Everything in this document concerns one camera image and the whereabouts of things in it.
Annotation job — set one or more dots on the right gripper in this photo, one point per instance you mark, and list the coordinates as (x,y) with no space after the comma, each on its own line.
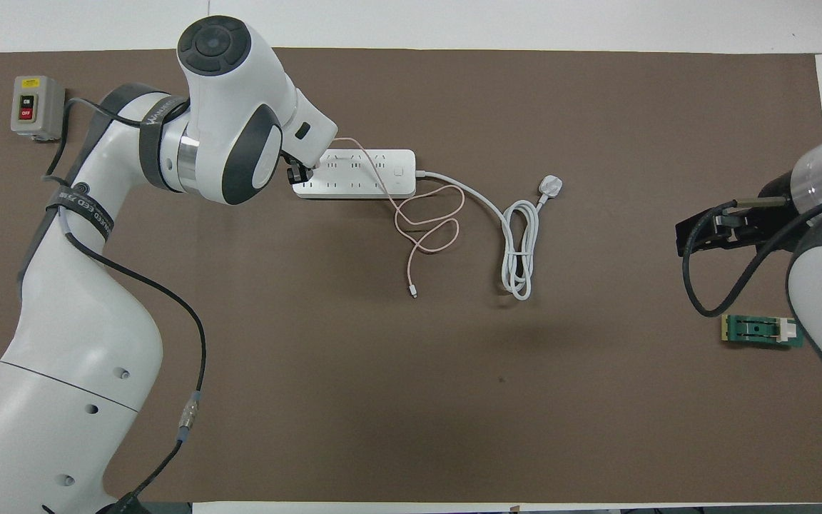
(768,225)

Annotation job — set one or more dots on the grey on-off switch box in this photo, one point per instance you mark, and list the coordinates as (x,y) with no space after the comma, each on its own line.
(36,107)

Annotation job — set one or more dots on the white power strip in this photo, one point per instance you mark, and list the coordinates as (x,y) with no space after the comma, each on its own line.
(354,175)

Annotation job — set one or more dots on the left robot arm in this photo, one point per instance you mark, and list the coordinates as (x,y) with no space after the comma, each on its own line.
(75,321)

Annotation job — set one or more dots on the green circuit board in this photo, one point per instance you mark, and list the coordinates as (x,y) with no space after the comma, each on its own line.
(757,330)

